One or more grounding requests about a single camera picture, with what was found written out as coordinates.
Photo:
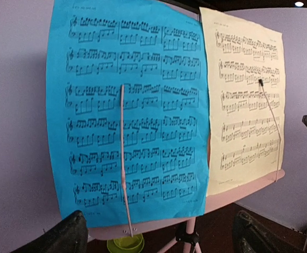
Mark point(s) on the pink music stand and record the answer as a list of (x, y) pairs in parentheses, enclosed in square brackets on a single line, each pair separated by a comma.
[(222, 192)]

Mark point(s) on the yellow paper sheet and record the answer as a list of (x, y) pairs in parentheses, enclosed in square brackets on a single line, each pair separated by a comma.
[(246, 83)]

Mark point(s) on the green bowl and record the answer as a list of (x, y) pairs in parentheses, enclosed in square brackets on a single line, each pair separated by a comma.
[(129, 242)]

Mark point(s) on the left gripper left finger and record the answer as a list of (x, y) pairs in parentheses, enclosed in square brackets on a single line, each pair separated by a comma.
[(69, 235)]

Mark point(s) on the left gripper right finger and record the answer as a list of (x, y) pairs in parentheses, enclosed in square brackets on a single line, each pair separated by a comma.
[(249, 235)]

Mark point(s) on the blue sheet music paper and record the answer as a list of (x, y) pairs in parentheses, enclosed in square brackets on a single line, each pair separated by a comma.
[(127, 111)]

